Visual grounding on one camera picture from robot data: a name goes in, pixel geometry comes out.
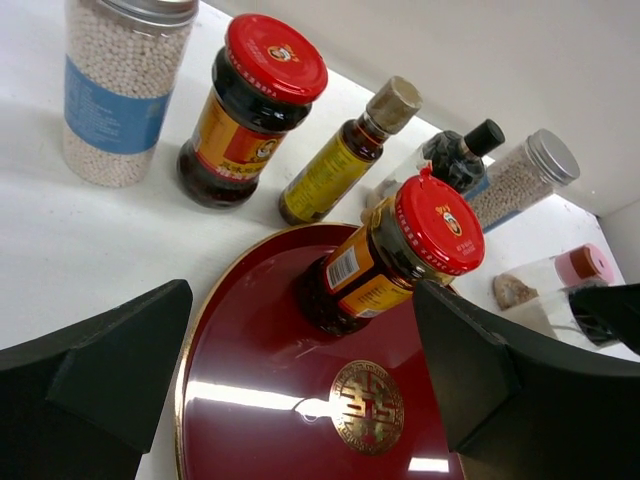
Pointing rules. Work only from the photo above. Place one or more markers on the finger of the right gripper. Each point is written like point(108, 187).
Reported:
point(607, 314)

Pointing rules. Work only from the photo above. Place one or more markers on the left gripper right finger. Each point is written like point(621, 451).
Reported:
point(516, 404)

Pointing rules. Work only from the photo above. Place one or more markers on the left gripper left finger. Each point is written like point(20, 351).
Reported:
point(84, 402)

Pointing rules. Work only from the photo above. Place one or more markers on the red-lid chili sauce jar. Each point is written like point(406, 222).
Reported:
point(265, 80)

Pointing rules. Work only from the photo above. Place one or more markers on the pink-cap spice shaker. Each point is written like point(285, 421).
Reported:
point(569, 269)

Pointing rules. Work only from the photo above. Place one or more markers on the peppercorn jar silver lid right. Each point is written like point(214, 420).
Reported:
point(535, 169)

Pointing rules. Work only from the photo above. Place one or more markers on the round red lacquer tray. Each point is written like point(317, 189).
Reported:
point(261, 394)

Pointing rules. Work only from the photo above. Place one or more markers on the black-cap spice bottle rear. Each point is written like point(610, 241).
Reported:
point(455, 159)

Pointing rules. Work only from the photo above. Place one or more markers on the small yellow-label oil bottle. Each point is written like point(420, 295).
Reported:
point(349, 154)

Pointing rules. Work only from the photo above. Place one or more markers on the peppercorn jar blue label left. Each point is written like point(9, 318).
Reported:
point(121, 64)

